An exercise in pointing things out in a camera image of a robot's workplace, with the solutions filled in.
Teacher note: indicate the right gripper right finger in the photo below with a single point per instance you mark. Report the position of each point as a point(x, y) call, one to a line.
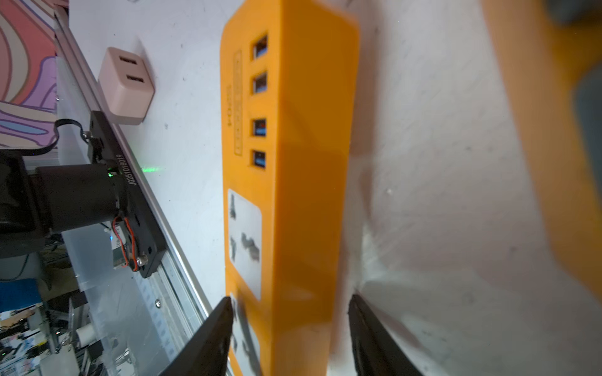
point(374, 350)

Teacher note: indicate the orange power strip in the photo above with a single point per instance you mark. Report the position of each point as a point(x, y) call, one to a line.
point(288, 73)
point(543, 49)

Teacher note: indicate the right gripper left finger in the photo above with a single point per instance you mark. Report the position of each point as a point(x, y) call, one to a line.
point(207, 351)

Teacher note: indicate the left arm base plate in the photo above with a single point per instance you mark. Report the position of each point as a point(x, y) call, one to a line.
point(134, 212)

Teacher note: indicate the pink usb charger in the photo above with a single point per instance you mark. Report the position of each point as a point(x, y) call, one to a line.
point(126, 86)

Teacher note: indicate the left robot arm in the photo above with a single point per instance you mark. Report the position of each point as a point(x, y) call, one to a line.
point(54, 199)

